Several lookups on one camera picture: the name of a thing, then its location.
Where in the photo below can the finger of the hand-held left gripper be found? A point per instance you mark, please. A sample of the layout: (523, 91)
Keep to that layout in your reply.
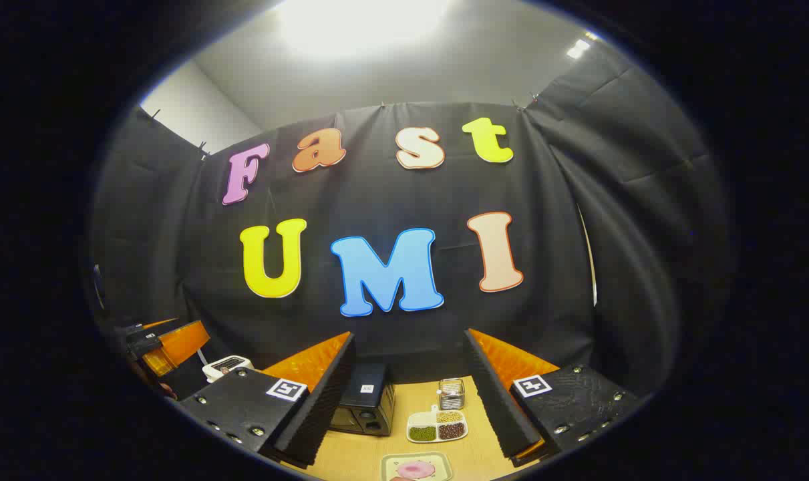
(177, 344)

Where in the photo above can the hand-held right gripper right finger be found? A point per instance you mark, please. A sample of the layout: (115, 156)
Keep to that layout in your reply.
(494, 394)

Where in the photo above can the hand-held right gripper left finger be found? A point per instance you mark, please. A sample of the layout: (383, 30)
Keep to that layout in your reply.
(324, 401)

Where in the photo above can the black electric oven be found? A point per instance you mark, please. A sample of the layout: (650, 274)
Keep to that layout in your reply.
(357, 417)

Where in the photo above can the cream square plate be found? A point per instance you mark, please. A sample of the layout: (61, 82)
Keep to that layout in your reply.
(391, 461)

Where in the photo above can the pink round food slice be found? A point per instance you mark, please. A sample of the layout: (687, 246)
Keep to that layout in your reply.
(415, 470)

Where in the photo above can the yellow soybeans pile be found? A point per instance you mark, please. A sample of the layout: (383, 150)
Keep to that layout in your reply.
(449, 417)

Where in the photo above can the white toaster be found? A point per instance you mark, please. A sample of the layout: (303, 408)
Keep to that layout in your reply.
(227, 366)

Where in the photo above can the red beans pile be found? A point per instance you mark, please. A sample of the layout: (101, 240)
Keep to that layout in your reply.
(451, 431)

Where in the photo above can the white divided plate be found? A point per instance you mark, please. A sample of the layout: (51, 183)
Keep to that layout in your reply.
(437, 425)

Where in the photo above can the white rice pile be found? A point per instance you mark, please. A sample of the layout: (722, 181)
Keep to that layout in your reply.
(423, 419)

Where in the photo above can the green mung beans pile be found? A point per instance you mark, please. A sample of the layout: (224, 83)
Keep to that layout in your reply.
(422, 433)

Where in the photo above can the black backdrop cloth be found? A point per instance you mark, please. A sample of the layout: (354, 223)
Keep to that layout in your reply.
(377, 194)

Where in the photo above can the ceiling light panel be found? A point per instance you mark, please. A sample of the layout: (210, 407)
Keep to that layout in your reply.
(578, 49)

